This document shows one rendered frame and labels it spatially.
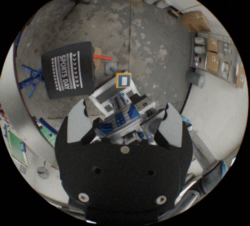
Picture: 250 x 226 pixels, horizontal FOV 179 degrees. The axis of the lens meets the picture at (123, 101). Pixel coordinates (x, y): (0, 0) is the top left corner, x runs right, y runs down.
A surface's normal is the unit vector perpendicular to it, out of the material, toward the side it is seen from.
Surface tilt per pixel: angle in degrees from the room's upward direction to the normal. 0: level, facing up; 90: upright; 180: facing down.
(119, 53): 0
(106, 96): 0
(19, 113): 58
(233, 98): 90
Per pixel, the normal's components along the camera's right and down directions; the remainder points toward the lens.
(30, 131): 0.95, 0.17
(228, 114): -0.97, 0.11
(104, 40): 0.25, 0.49
